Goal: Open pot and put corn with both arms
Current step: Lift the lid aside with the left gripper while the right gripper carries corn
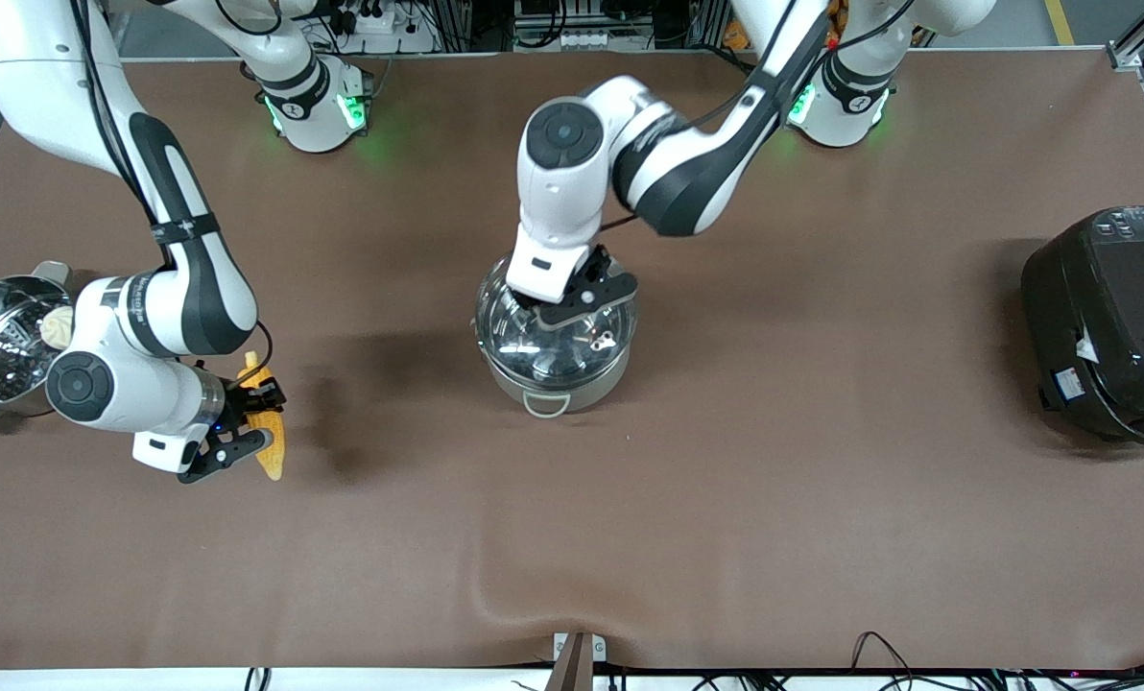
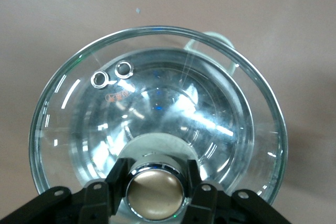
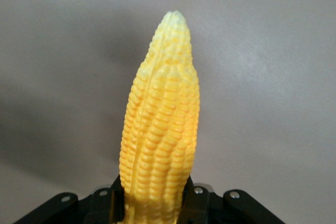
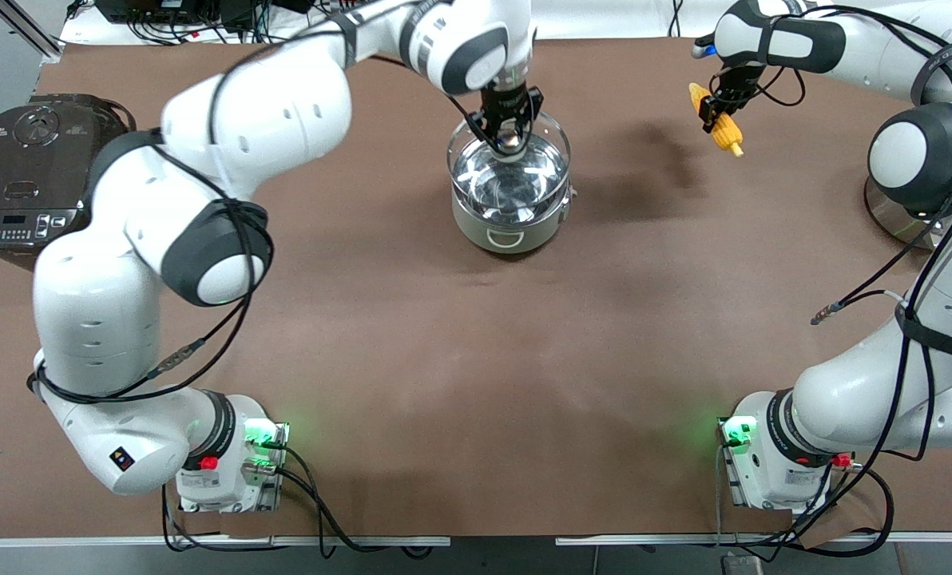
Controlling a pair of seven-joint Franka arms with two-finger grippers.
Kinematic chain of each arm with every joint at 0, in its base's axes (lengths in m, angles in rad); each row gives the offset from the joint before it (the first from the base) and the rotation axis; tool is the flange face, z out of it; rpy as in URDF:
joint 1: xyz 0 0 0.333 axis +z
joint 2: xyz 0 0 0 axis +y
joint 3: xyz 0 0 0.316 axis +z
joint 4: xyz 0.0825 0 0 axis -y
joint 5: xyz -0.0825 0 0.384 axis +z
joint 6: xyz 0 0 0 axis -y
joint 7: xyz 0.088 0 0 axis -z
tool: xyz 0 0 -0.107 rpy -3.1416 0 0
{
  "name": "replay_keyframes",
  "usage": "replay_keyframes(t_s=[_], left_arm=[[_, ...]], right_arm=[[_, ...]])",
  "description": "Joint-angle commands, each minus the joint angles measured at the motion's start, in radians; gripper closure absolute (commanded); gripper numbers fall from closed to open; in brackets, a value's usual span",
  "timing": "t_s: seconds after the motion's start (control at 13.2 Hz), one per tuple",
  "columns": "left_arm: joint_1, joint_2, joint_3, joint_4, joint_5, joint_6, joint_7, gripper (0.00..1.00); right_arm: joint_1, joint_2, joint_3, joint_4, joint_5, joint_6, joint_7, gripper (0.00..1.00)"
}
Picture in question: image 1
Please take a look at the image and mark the white power strip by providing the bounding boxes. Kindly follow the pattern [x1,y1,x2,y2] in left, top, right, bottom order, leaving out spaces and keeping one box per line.
[325,0,402,36]

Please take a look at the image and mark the metal table edge bracket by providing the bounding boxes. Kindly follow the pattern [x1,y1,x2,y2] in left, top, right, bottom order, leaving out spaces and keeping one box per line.
[552,631,608,691]

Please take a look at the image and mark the white steamed bun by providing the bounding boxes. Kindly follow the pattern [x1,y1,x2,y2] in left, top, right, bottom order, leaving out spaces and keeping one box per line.
[38,305,75,349]

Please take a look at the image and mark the black rice cooker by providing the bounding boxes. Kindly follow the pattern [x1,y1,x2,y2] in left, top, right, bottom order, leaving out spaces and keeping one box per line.
[1019,204,1144,453]

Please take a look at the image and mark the glass pot lid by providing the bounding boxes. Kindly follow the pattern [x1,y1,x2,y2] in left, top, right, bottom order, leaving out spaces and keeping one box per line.
[475,252,639,387]

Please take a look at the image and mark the steel pot with handles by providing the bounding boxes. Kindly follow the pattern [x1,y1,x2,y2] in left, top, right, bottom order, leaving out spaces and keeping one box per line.
[481,331,632,419]

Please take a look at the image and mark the black looped floor cable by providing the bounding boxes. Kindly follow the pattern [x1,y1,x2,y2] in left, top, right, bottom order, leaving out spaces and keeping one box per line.
[848,631,920,691]

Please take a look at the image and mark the yellow corn cob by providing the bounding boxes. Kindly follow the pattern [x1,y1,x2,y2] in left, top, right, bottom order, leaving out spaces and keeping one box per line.
[234,350,287,483]

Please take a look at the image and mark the brown table mat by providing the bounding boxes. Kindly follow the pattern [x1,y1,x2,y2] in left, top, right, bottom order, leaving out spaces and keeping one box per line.
[0,50,1144,673]

